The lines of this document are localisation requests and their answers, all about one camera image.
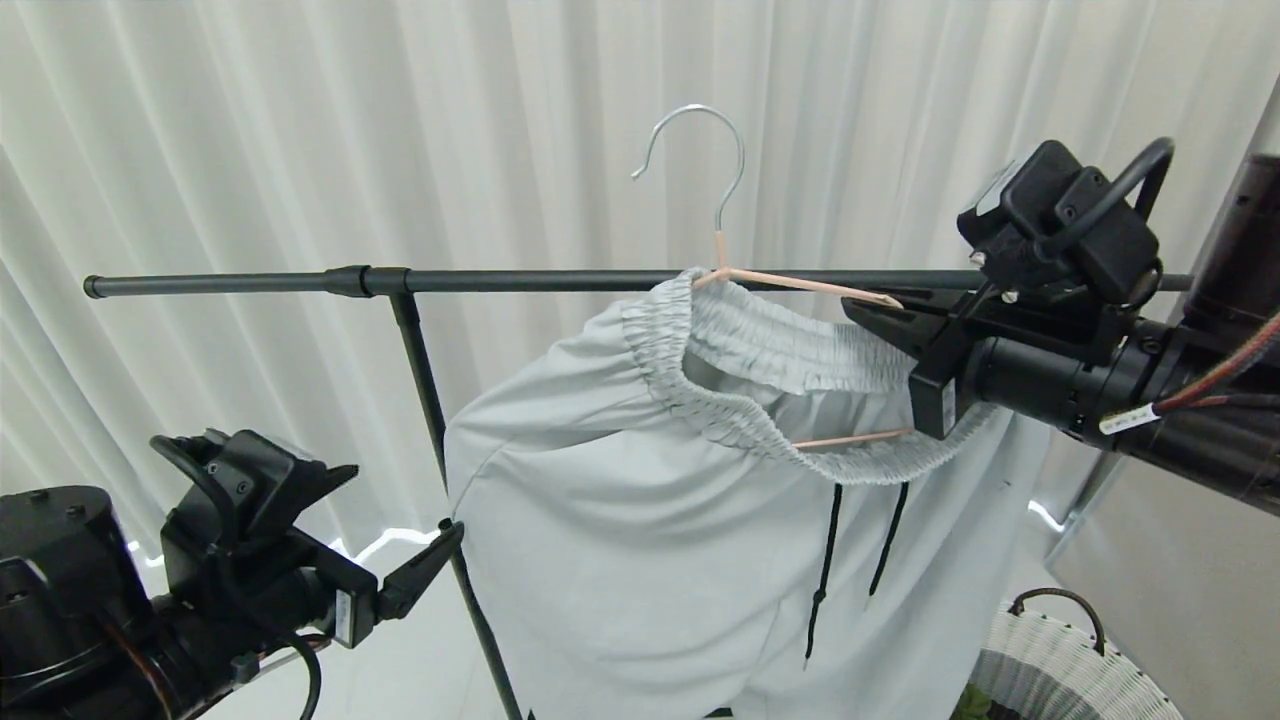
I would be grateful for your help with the white curtain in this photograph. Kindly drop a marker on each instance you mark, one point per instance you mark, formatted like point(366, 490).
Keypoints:
point(300, 120)

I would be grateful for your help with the pale grey shorts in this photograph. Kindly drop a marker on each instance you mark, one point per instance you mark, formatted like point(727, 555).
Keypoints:
point(650, 550)

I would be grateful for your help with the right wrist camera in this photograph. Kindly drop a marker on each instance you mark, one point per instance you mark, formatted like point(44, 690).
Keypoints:
point(1080, 220)

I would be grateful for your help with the green garment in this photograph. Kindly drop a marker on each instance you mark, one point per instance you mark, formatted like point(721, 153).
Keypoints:
point(970, 705)

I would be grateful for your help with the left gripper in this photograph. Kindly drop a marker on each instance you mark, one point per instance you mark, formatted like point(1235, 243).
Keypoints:
point(300, 610)

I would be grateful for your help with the pink clothes hanger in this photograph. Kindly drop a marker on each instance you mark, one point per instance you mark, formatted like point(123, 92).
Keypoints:
point(719, 250)

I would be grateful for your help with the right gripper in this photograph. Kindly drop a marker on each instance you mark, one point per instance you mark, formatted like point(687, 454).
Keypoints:
point(1030, 385)

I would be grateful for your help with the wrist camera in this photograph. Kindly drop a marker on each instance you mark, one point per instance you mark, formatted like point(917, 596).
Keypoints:
point(1080, 220)
point(250, 480)

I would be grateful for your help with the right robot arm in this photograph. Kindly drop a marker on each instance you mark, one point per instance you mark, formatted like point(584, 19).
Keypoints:
point(1200, 420)

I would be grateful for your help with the black clothes rack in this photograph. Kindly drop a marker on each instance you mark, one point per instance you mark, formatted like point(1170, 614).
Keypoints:
point(250, 283)

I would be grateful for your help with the white laundry basket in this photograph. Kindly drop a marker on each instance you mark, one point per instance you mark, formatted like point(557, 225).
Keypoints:
point(1060, 670)

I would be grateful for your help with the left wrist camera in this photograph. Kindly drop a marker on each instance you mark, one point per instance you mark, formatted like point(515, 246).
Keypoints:
point(250, 480)

